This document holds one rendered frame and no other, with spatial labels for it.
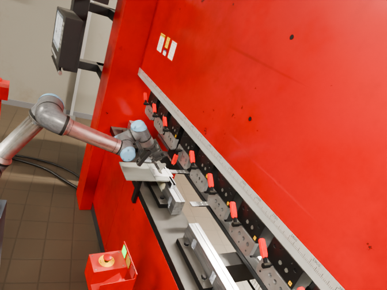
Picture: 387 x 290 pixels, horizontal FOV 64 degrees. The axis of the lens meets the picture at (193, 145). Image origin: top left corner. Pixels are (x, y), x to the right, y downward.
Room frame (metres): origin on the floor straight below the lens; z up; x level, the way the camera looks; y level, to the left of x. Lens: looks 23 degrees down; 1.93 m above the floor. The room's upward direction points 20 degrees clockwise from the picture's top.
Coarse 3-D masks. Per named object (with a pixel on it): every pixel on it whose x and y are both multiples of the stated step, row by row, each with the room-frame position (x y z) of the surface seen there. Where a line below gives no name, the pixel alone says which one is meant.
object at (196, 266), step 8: (184, 240) 1.25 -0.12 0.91; (184, 248) 1.19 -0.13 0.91; (184, 256) 1.16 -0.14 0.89; (192, 256) 1.16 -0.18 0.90; (192, 264) 1.11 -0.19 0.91; (200, 264) 1.13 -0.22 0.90; (192, 272) 1.08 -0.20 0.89; (200, 272) 1.08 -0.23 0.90; (200, 280) 1.04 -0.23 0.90; (208, 280) 1.05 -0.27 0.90; (200, 288) 1.01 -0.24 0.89; (208, 288) 1.01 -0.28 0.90
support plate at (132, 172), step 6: (120, 162) 1.59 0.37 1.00; (126, 162) 1.61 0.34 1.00; (132, 162) 1.64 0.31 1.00; (126, 168) 1.55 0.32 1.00; (132, 168) 1.57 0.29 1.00; (138, 168) 1.60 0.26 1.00; (144, 168) 1.62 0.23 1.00; (126, 174) 1.49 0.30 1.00; (132, 174) 1.51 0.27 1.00; (138, 174) 1.53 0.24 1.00; (144, 174) 1.55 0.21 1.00; (150, 174) 1.58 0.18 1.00; (126, 180) 1.44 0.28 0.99; (132, 180) 1.46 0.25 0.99; (138, 180) 1.48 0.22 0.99; (144, 180) 1.50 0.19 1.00; (150, 180) 1.52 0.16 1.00; (156, 180) 1.54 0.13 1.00; (162, 180) 1.56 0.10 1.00; (168, 180) 1.59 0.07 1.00
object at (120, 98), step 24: (120, 0) 2.37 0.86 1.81; (144, 0) 2.31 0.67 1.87; (120, 24) 2.25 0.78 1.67; (144, 24) 2.33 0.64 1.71; (120, 48) 2.26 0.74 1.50; (144, 48) 2.36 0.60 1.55; (120, 72) 2.29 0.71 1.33; (120, 96) 2.31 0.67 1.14; (96, 120) 2.31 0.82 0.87; (120, 120) 2.34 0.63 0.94; (144, 120) 2.45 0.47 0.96; (96, 168) 2.28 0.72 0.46
